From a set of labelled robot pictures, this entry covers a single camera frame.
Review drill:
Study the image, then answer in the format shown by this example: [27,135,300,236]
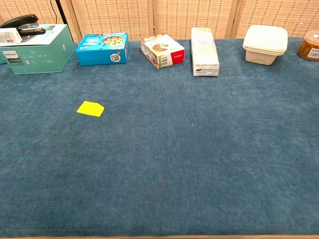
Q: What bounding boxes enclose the black stand pole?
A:
[55,0,69,25]

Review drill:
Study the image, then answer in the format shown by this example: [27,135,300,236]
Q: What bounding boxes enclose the cream lidded food container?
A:
[242,24,289,66]

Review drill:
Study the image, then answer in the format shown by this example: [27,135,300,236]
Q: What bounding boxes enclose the black stapler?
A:
[0,13,47,37]

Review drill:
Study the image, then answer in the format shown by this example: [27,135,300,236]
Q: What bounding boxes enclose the white and red food box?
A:
[139,33,185,69]

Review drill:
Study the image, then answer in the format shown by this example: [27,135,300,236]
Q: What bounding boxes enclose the blue cookie box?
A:
[75,32,129,66]

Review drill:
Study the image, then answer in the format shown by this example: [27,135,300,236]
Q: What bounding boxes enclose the white tissue pack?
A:
[191,26,220,77]

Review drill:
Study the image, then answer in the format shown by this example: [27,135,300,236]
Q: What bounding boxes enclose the clear jar of rubber bands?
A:
[296,29,319,62]

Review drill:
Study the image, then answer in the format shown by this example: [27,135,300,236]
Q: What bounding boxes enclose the teal Philips box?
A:
[0,23,76,75]

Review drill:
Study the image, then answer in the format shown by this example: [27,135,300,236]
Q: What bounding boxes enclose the woven bamboo folding screen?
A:
[0,0,319,43]

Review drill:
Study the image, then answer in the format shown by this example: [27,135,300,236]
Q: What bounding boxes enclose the small white barcode box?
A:
[0,27,23,47]

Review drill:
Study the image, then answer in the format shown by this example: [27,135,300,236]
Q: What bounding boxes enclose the blue table cloth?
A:
[0,38,319,238]

